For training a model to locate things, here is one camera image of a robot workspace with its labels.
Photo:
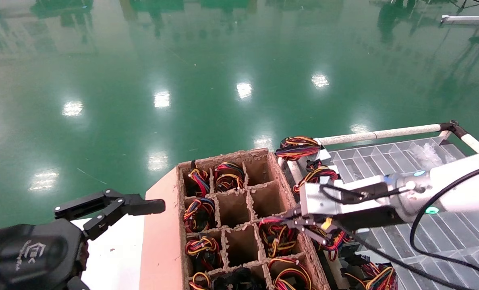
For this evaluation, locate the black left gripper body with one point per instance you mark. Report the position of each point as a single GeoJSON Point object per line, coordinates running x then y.
{"type": "Point", "coordinates": [30, 257]}

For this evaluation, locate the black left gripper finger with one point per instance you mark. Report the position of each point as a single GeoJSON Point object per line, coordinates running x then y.
{"type": "Point", "coordinates": [82, 205]}
{"type": "Point", "coordinates": [146, 206]}

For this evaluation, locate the long white frame pipe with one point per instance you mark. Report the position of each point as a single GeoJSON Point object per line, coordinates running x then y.
{"type": "Point", "coordinates": [384, 133]}

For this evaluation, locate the white metal stand base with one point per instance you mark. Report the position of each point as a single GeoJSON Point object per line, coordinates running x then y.
{"type": "Point", "coordinates": [461, 18]}

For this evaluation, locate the brown cardboard divider box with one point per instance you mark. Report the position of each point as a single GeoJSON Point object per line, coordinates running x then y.
{"type": "Point", "coordinates": [158, 249]}

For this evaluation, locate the crumpled clear plastic film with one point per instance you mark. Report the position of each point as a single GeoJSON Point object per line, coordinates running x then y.
{"type": "Point", "coordinates": [426, 155]}

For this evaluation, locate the black pipe corner joint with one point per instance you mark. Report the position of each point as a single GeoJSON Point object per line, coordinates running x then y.
{"type": "Point", "coordinates": [453, 128]}

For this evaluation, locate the clear plastic divider tray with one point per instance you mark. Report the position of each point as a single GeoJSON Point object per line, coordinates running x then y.
{"type": "Point", "coordinates": [457, 237]}

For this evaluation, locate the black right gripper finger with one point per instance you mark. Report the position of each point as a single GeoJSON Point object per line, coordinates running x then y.
{"type": "Point", "coordinates": [303, 217]}
{"type": "Point", "coordinates": [303, 228]}

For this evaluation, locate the black power supply unit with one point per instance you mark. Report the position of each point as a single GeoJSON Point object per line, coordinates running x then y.
{"type": "Point", "coordinates": [239, 280]}

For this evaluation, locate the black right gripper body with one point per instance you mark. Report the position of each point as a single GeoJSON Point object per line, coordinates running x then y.
{"type": "Point", "coordinates": [368, 220]}

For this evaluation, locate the short white frame pipe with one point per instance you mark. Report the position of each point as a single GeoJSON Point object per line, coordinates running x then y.
{"type": "Point", "coordinates": [475, 143]}

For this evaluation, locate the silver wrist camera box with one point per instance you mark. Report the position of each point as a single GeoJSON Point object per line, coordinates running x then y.
{"type": "Point", "coordinates": [328, 205]}

